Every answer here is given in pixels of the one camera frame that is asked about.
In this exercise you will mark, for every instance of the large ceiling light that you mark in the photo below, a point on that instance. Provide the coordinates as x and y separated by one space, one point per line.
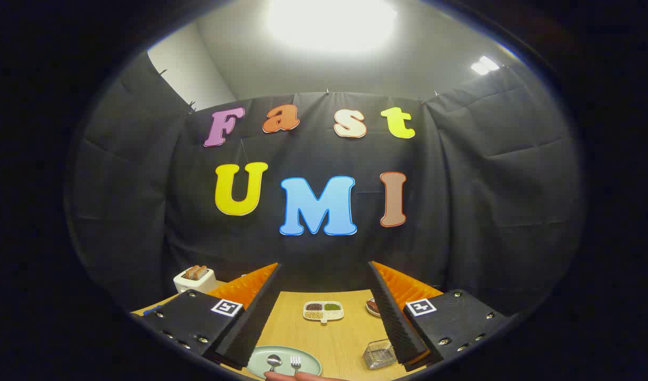
332 24

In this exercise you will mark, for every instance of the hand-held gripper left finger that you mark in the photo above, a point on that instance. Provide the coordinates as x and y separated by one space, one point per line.
252 323

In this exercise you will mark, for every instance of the plate of meat and vegetables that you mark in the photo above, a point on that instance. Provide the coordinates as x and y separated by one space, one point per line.
373 307

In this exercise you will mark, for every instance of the white divided bean dish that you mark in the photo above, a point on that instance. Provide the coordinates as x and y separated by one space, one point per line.
323 311

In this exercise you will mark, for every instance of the white toaster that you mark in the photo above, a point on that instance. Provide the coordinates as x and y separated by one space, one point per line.
192 283

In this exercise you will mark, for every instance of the small ceiling light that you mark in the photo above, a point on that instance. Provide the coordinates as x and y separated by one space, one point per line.
484 65

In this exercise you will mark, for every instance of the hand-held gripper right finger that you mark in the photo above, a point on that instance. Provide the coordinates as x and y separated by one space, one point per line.
395 323

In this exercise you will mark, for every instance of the toast slice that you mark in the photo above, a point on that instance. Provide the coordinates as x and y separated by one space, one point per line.
202 271
190 273

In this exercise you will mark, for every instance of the pale green plate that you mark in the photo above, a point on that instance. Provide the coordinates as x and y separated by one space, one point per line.
311 365

